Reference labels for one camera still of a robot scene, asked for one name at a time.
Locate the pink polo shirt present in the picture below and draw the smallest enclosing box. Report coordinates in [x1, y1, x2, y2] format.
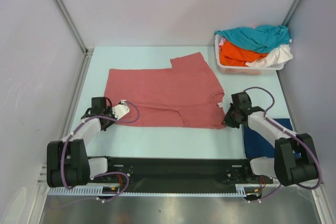
[104, 52, 225, 129]

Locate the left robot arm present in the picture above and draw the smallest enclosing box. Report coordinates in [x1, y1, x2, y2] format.
[46, 97, 115, 188]

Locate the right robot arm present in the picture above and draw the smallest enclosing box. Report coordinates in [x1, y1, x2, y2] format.
[223, 90, 322, 190]

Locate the white plastic laundry basket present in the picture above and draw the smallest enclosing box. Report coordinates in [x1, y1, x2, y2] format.
[214, 35, 284, 76]

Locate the folded navy blue shirt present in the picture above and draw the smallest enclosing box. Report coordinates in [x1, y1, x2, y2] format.
[243, 112, 297, 159]

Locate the orange t shirt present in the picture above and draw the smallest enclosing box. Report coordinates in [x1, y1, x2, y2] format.
[219, 41, 267, 67]

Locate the white t shirt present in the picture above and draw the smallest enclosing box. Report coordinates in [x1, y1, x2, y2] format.
[245, 44, 293, 68]

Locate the teal t shirt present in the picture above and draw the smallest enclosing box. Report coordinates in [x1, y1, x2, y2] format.
[214, 25, 291, 54]

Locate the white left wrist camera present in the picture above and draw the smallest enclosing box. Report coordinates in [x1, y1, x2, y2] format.
[111, 100, 130, 121]

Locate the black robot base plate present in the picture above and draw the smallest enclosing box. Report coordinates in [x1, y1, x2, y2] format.
[93, 157, 273, 194]

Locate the white slotted cable duct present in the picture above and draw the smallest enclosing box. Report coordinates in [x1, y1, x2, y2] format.
[48, 185, 260, 197]

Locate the aluminium frame rail front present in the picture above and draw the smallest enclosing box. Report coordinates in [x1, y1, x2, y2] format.
[36, 163, 325, 188]

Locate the aluminium frame post left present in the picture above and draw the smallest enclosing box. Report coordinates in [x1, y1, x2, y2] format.
[53, 0, 88, 55]

